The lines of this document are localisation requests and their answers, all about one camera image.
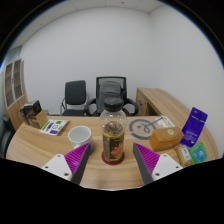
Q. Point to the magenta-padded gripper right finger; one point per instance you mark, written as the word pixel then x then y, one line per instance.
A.
pixel 146 157

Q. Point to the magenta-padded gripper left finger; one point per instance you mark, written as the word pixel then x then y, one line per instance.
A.
pixel 77 157

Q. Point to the clear black-capped drink bottle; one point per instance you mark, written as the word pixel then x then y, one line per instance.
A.
pixel 113 140

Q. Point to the white ceramic mug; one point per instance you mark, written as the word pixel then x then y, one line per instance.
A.
pixel 79 136

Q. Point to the orange cardboard box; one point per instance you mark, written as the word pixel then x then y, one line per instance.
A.
pixel 166 139

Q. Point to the small tan box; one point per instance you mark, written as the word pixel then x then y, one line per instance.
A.
pixel 184 155

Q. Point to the white leaflet green purple print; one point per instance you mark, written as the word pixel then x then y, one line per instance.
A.
pixel 54 127

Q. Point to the green box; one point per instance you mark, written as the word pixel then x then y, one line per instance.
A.
pixel 199 153

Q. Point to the purple stand-up pouch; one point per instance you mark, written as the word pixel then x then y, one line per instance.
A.
pixel 194 128

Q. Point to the wooden side desk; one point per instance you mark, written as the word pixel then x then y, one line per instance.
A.
pixel 160 100

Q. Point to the black visitor chair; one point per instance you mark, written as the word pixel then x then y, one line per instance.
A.
pixel 75 93

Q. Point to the dark sofa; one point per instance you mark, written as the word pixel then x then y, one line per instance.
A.
pixel 5 133

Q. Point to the black mesh office chair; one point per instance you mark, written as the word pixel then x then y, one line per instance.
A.
pixel 110 88

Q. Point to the wooden glass-door shelf cabinet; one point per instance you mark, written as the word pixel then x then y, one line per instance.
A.
pixel 15 93

